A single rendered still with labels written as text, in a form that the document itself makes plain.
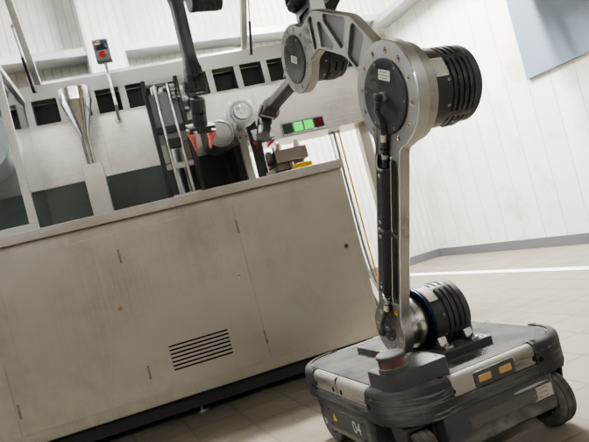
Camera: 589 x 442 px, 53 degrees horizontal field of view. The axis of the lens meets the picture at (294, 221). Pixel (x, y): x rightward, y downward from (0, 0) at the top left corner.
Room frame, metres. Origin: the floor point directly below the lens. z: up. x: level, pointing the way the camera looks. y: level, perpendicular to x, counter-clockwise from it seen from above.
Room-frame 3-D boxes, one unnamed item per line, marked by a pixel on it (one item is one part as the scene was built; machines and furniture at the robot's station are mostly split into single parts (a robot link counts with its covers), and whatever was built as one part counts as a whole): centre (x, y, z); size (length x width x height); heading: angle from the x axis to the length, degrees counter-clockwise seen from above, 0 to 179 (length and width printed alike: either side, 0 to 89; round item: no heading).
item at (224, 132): (2.87, 0.26, 1.17); 0.26 x 0.12 x 0.12; 15
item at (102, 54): (2.67, 0.66, 1.66); 0.07 x 0.07 x 0.10; 10
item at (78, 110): (2.70, 0.84, 1.18); 0.14 x 0.14 x 0.57
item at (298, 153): (2.99, -0.02, 1.00); 0.40 x 0.16 x 0.06; 15
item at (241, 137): (2.74, 0.14, 1.05); 0.06 x 0.05 x 0.31; 15
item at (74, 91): (2.70, 0.84, 1.50); 0.14 x 0.14 x 0.06
